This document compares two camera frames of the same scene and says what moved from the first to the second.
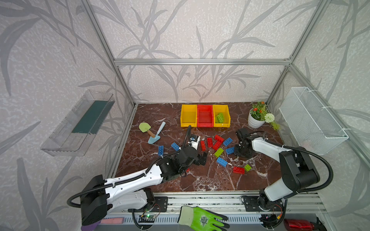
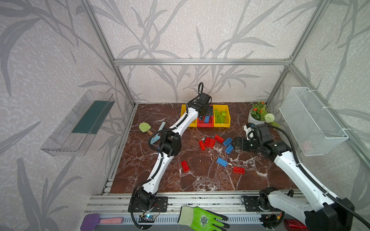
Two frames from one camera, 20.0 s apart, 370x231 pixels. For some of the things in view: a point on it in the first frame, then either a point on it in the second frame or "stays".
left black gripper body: x=193 y=159 to x=207 y=111
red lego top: x=219 y=138 stays
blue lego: x=222 y=161 stays
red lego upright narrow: x=203 y=146 stays
